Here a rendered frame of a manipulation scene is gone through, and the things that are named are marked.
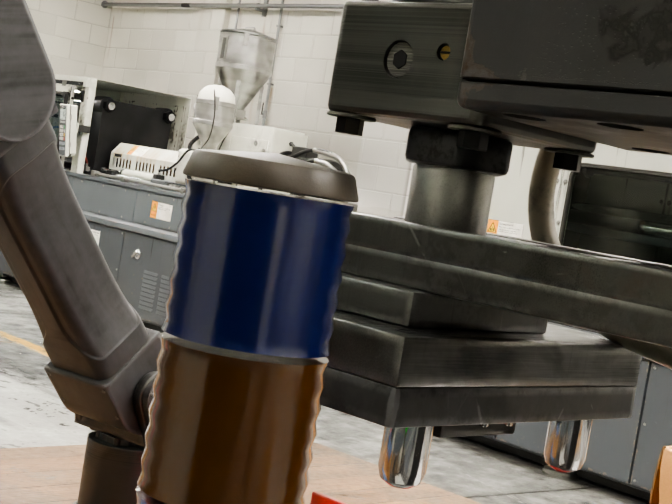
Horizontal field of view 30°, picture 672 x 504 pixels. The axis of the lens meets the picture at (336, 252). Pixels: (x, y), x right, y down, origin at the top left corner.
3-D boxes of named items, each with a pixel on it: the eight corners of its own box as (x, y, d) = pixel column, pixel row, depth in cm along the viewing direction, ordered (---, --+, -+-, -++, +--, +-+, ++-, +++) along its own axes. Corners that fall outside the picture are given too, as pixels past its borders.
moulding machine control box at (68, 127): (48, 153, 925) (55, 102, 923) (74, 157, 941) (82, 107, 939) (60, 156, 912) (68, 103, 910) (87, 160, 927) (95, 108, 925)
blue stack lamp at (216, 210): (252, 326, 31) (273, 191, 31) (364, 359, 28) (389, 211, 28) (126, 320, 28) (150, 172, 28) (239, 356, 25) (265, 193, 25)
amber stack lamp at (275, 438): (229, 465, 31) (251, 332, 31) (339, 511, 28) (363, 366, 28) (103, 474, 28) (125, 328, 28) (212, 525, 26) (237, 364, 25)
